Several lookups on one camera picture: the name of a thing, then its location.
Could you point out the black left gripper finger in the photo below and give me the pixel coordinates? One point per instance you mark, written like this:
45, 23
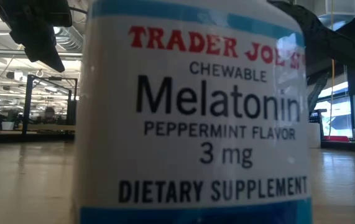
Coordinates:
46, 59

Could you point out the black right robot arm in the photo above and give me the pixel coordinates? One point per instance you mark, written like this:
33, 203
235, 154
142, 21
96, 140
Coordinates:
320, 40

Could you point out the person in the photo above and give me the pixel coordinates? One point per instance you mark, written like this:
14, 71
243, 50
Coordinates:
50, 113

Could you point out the white melatonin bottle blue band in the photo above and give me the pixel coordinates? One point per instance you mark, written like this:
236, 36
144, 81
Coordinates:
196, 109

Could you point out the green plant in white pot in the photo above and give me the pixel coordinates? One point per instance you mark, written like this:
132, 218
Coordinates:
317, 93

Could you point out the red flat object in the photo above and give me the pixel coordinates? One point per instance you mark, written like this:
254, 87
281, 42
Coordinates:
337, 139

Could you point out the silver ventilation duct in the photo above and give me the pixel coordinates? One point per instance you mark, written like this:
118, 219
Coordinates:
68, 40

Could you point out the wooden shelf black metal frame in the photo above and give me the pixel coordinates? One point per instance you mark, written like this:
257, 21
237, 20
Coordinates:
25, 102

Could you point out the black aluminium rail frame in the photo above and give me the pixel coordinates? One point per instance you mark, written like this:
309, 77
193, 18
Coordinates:
345, 146

